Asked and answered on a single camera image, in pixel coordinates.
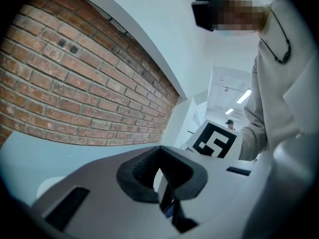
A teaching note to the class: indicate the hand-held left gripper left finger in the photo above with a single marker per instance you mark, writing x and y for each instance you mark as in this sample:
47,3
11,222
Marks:
127,180

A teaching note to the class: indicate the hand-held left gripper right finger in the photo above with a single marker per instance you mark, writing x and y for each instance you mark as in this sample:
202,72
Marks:
194,180

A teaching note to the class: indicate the person's right forearm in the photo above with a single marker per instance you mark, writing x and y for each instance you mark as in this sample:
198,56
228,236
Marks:
251,141

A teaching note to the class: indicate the long ceiling light strip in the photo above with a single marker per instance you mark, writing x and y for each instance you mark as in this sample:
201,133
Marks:
244,96

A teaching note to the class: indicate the black head-worn camera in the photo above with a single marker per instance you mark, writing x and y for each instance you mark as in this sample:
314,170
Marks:
204,9

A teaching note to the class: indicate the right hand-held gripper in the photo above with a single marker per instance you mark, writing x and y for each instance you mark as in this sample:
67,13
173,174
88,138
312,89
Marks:
214,141

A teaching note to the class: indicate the short ceiling light strip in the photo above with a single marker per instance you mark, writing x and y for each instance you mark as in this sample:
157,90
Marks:
229,111

